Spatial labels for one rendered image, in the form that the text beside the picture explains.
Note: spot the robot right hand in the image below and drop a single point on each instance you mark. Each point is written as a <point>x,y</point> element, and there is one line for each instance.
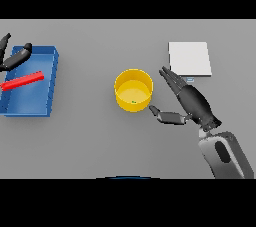
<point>195,102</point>

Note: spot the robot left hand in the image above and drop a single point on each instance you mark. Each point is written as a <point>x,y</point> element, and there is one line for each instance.
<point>16,58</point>

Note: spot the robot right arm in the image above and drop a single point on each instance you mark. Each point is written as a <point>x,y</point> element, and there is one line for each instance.
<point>226,156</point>

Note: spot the red beaker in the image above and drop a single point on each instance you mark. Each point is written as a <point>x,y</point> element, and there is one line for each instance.
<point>22,81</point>

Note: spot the pale square scale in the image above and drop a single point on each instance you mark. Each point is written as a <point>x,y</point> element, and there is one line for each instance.
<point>190,58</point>

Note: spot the green nut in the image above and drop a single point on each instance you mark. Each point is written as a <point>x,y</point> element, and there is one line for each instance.
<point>133,102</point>

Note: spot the yellow bowl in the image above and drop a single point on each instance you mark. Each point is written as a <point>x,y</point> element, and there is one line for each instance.
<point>133,90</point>

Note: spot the blue tray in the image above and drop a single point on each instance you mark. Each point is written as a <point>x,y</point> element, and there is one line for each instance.
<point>31,97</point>

